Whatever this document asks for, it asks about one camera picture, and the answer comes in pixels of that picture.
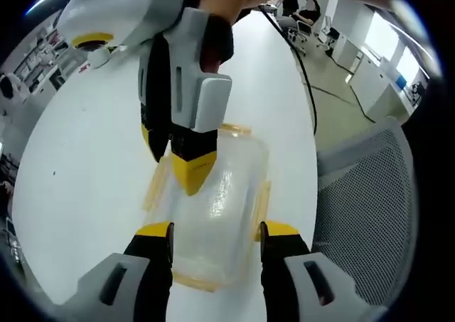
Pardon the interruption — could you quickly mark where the white cabinet row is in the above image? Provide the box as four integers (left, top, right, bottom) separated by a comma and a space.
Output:
333, 33, 394, 117

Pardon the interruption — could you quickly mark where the white office chair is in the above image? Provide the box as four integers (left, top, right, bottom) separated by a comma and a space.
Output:
295, 19, 314, 46

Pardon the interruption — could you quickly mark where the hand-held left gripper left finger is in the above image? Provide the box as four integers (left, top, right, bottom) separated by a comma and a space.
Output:
53, 221, 175, 322

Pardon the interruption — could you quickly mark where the grey office chair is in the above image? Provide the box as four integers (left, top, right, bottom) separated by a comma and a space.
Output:
311, 117, 428, 311

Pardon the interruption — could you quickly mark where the clear box with yellow buckles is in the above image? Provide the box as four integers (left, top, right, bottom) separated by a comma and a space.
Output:
141, 122, 274, 295

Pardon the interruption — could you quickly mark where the floor cable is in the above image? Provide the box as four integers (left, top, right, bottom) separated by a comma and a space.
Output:
308, 82, 378, 124

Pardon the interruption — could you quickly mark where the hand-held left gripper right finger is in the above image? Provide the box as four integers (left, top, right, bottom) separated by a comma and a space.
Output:
259, 220, 388, 322

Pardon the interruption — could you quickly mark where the wall shelf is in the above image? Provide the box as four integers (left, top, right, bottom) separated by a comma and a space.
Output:
13, 33, 72, 89

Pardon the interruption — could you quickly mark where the black cable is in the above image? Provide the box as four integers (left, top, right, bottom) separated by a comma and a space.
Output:
260, 7, 320, 135

